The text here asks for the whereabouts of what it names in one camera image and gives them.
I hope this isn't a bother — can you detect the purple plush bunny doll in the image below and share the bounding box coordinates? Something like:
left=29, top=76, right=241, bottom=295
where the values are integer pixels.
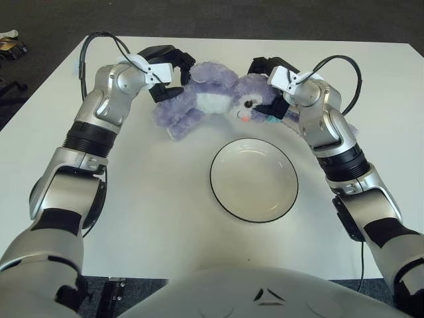
left=152, top=62, right=361, bottom=142

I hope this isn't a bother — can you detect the black under-table bracket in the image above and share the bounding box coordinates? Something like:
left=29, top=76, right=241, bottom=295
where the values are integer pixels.
left=99, top=277, right=127, bottom=318

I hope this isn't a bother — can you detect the grey robot torso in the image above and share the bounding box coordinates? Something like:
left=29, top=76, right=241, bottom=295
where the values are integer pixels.
left=112, top=264, right=424, bottom=318

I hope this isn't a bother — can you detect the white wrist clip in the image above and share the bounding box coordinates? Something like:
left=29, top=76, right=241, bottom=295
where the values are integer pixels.
left=144, top=63, right=175, bottom=84
left=267, top=65, right=301, bottom=95

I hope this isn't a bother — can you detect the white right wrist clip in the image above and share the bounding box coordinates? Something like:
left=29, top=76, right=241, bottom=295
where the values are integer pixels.
left=267, top=65, right=301, bottom=95

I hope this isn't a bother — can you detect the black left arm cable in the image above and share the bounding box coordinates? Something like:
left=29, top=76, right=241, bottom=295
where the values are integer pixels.
left=78, top=31, right=146, bottom=239

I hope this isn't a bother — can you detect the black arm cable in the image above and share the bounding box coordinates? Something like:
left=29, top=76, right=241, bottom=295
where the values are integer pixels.
left=296, top=54, right=365, bottom=292
left=78, top=31, right=146, bottom=239

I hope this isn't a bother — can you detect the black yellow box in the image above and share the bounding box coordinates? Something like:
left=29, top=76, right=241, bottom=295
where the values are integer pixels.
left=0, top=38, right=29, bottom=60

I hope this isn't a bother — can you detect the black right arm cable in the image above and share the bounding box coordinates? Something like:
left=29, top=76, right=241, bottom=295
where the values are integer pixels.
left=296, top=54, right=365, bottom=292

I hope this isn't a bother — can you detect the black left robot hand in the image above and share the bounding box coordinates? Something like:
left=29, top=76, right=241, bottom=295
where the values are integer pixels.
left=137, top=44, right=196, bottom=105

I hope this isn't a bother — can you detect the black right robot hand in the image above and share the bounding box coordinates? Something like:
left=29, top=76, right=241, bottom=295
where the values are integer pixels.
left=246, top=56, right=292, bottom=121

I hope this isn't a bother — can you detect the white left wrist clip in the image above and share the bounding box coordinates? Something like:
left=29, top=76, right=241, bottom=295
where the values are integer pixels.
left=144, top=63, right=175, bottom=84

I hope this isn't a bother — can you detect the black floor stand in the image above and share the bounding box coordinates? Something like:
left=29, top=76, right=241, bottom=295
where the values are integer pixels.
left=0, top=79, right=27, bottom=105

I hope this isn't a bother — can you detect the white plate with black rim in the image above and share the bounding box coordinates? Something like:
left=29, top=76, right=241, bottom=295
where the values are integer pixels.
left=209, top=138, right=299, bottom=223

